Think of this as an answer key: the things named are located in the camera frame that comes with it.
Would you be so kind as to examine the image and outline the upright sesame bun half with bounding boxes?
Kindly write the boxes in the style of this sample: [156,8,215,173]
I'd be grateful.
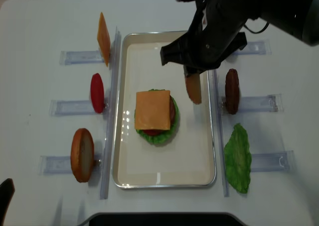
[70,128,94,183]

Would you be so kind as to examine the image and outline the upright brown meat patty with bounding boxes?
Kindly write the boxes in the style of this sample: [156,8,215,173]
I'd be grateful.
[225,69,240,114]

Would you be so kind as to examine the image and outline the cheese slice on burger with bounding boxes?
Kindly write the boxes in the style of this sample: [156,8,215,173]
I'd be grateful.
[135,90,170,130]

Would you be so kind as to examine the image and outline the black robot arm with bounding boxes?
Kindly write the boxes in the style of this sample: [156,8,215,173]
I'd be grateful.
[161,0,319,76]

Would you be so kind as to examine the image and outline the clear acrylic right rack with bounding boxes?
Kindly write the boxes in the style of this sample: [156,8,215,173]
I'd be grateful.
[211,39,296,197]

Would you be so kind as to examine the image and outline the black cable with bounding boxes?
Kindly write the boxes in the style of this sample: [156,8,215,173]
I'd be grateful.
[243,18,270,34]

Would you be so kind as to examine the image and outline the upright red tomato slice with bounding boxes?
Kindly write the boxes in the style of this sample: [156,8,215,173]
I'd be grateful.
[90,73,105,113]

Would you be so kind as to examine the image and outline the meat patty on burger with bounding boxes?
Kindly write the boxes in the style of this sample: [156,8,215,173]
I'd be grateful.
[170,97,176,124]

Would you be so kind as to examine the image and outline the clear acrylic left rack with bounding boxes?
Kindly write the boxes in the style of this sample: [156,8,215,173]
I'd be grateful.
[39,29,122,200]

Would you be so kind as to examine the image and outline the bun top half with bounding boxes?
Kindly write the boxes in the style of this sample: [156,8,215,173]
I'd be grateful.
[185,74,202,105]

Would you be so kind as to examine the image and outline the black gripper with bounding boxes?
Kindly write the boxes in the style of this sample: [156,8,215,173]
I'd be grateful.
[160,0,263,77]

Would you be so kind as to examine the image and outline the upright cheese slice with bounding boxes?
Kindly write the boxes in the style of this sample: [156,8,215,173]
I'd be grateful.
[97,12,111,66]

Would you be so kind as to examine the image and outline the clear acrylic rack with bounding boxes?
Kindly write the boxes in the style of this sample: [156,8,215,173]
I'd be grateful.
[211,39,296,197]
[39,29,122,200]

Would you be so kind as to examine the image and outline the white rectangular metal tray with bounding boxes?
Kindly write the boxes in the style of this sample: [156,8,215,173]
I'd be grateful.
[113,32,216,189]

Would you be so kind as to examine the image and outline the tomato slice on burger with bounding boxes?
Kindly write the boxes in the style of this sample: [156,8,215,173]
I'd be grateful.
[143,129,163,136]

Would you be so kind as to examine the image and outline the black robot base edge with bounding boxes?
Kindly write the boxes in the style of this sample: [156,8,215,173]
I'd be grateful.
[89,213,244,226]

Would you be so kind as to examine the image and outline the upright green lettuce leaf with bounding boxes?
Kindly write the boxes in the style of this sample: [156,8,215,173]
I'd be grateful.
[224,123,252,194]

